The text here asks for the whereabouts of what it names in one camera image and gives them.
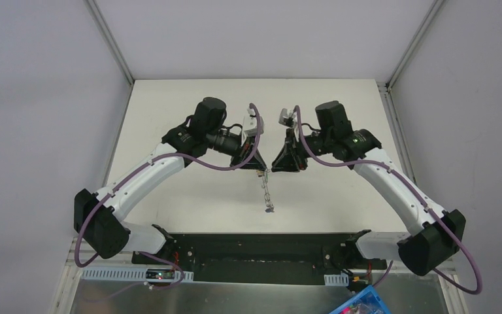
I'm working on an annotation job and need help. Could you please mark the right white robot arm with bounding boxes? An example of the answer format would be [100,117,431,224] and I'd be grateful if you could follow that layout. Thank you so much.
[271,101,466,276]

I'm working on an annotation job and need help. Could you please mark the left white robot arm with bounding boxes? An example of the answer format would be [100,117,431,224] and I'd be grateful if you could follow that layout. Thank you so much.
[74,97,266,267]

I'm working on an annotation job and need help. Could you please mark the blue plastic bin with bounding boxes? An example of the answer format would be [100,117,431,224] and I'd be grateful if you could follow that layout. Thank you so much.
[329,285,391,314]

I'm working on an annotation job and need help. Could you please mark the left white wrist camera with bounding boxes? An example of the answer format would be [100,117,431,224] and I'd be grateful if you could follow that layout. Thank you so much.
[241,114,264,141]

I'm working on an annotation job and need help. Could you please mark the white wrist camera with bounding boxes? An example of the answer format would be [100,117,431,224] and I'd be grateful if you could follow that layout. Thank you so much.
[278,108,297,128]
[241,114,264,141]

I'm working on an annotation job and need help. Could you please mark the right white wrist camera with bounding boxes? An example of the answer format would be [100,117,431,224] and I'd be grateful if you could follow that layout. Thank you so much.
[278,108,297,128]

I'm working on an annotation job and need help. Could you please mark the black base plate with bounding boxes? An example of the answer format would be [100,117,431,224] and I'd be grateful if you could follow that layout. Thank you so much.
[130,233,399,287]

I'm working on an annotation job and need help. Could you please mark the aluminium frame rail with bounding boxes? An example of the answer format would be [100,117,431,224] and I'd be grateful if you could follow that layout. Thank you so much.
[84,0,135,86]

